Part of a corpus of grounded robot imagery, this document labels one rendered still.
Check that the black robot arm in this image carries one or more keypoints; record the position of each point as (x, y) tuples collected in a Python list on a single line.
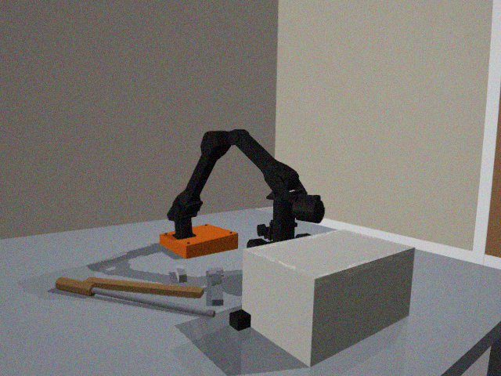
[(280, 177)]

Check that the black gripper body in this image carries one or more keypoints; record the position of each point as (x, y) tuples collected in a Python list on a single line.
[(282, 230)]

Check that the grey metal rod with wooden handle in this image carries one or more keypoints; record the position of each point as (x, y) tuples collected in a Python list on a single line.
[(89, 289)]

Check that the wooden bar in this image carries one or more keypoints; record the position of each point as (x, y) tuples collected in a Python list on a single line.
[(156, 289)]

